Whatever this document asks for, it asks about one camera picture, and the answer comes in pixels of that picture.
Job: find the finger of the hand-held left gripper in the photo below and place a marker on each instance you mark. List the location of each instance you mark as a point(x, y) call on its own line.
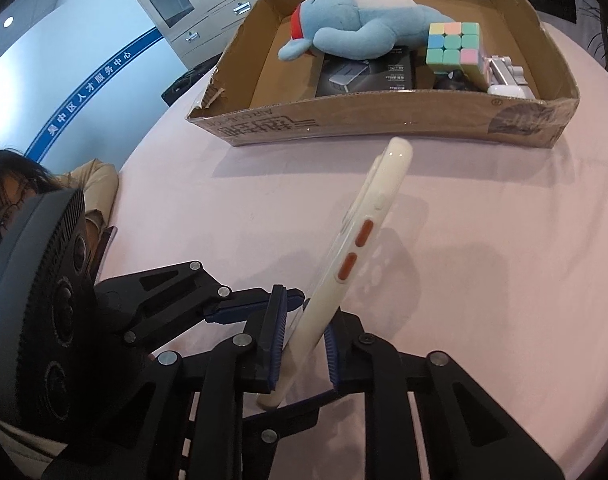
point(294, 417)
point(234, 312)

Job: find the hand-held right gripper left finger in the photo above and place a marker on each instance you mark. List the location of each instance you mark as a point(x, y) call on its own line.
point(276, 345)

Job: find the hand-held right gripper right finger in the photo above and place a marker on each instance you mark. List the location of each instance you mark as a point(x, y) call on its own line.
point(332, 360)

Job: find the cream phone case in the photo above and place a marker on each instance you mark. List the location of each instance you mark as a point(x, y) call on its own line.
point(364, 220)

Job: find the cardboard box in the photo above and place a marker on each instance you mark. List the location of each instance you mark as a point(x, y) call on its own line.
point(359, 115)

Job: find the black whale toy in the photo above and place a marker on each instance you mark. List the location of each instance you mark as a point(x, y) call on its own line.
point(453, 82)

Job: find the white earbuds case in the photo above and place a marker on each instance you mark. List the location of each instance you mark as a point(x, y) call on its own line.
point(511, 91)

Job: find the pastel puzzle cube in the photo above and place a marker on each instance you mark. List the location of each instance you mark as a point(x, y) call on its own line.
point(451, 45)

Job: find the white folding stand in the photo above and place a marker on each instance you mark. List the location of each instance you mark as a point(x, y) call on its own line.
point(503, 70)

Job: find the black bag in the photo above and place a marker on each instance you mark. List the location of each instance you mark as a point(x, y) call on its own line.
point(184, 85)

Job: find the black product box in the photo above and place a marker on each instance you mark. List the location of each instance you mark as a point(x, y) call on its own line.
point(364, 77)

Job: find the grey metal cabinet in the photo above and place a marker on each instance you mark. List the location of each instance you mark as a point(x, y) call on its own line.
point(194, 10)

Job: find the blue plush toy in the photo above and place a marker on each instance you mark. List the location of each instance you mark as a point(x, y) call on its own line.
point(354, 25)

